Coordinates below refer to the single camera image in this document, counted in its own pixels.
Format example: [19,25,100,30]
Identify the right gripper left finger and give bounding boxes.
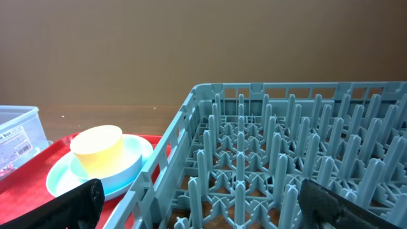
[1,179,105,229]

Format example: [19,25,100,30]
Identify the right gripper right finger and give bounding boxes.
[298,179,398,229]

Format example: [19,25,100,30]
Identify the red snack wrapper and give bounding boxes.
[0,164,15,179]

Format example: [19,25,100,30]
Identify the grey plastic dishwasher rack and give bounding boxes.
[105,81,406,228]

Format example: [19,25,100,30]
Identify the red plastic serving tray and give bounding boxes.
[1,134,160,228]

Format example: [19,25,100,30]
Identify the yellow plastic cup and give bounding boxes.
[70,125,124,177]

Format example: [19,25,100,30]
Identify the light blue shallow bowl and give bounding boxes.
[69,134,142,195]

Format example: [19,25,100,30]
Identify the clear plastic storage bin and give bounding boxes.
[0,105,49,171]

